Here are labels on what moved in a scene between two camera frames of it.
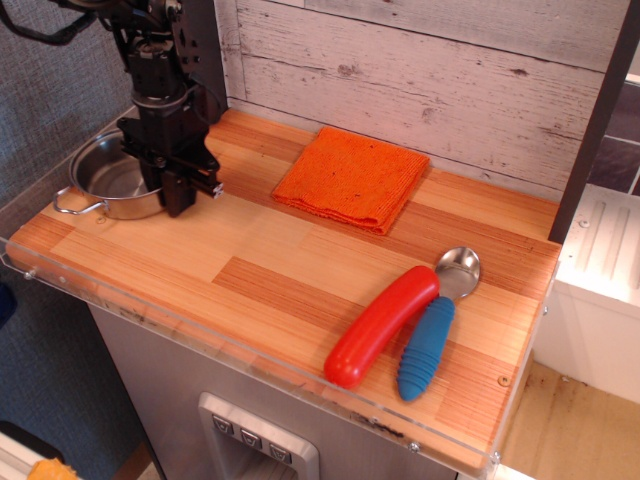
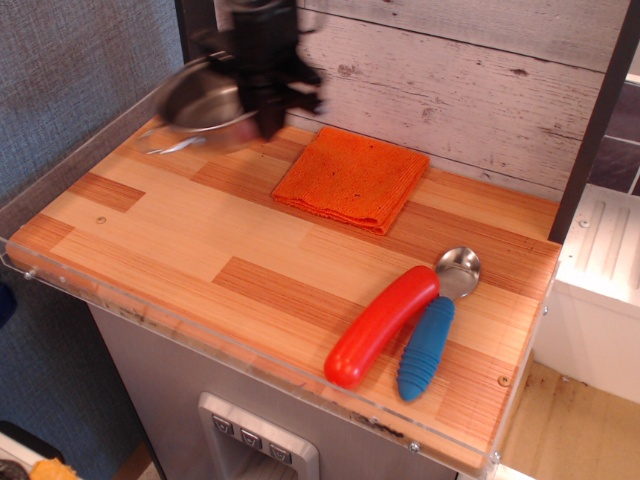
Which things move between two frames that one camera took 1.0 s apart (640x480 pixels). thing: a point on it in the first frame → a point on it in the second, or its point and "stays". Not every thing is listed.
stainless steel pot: (104, 174) → (200, 102)
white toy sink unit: (590, 325) stays
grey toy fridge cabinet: (212, 418) stays
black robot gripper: (172, 131) → (264, 56)
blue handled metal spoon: (457, 271) stays
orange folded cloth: (352, 180) stays
